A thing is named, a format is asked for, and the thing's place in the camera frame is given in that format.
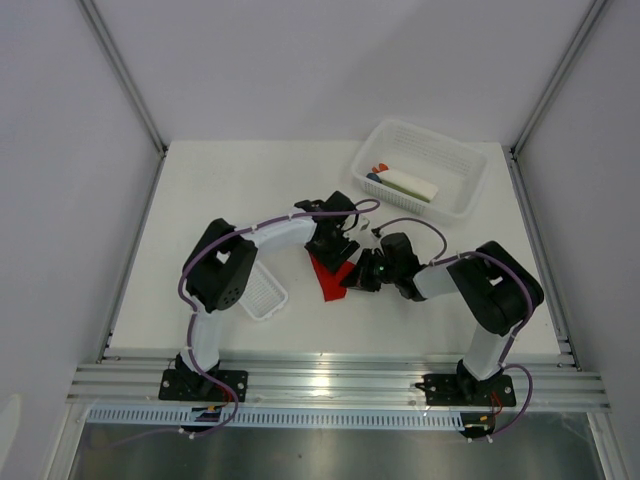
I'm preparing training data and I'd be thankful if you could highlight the aluminium frame post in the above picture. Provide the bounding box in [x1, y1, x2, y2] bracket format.
[509, 0, 614, 159]
[74, 0, 168, 157]

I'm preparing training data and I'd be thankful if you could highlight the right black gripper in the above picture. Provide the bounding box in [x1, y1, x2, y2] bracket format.
[340, 248, 400, 292]

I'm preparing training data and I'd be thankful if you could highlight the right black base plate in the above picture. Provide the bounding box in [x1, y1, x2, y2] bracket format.
[414, 372, 516, 407]

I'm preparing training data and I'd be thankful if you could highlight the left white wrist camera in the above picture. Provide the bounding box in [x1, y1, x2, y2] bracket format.
[348, 216, 370, 233]

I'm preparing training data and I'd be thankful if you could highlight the left aluminium frame post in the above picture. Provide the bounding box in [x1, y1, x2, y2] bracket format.
[74, 0, 168, 157]

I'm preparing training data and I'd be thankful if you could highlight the aluminium front rail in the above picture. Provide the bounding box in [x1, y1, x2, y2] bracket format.
[67, 349, 611, 413]

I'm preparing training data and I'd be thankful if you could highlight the purple cable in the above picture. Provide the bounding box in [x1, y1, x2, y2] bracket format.
[372, 216, 533, 443]
[119, 198, 381, 446]

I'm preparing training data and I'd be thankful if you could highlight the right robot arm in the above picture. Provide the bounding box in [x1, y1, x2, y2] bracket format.
[341, 233, 544, 405]

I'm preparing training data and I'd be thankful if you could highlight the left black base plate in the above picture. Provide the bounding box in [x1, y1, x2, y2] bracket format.
[158, 369, 248, 403]

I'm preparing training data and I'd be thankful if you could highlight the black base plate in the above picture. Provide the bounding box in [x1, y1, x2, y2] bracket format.
[158, 369, 248, 403]
[414, 372, 516, 407]

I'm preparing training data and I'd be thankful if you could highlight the blue utensil in basket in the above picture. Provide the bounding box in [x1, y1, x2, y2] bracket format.
[366, 172, 381, 183]

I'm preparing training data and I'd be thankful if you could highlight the red paper napkin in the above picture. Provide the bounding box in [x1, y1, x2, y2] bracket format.
[309, 253, 355, 302]

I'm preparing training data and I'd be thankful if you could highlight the small white utensil tray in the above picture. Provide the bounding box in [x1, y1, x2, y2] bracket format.
[239, 261, 289, 322]

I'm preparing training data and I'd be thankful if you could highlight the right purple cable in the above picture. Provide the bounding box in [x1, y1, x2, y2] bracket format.
[372, 216, 533, 443]

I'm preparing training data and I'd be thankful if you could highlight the large white plastic basket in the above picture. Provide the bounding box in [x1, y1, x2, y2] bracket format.
[351, 119, 489, 224]

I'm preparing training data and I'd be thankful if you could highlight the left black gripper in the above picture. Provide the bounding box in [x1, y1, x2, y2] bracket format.
[305, 225, 359, 275]

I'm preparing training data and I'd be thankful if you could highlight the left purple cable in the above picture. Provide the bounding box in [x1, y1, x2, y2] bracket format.
[119, 198, 381, 446]

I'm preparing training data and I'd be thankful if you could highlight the right aluminium frame post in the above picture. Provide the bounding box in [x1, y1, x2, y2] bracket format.
[509, 0, 614, 159]

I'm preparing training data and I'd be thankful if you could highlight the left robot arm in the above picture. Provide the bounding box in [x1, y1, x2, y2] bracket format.
[175, 191, 360, 400]

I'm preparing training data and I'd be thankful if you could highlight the orange utensil in basket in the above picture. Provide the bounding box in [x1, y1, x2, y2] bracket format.
[372, 163, 389, 174]

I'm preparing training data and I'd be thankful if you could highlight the white slotted cable duct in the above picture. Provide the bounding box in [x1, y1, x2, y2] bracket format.
[86, 405, 464, 432]

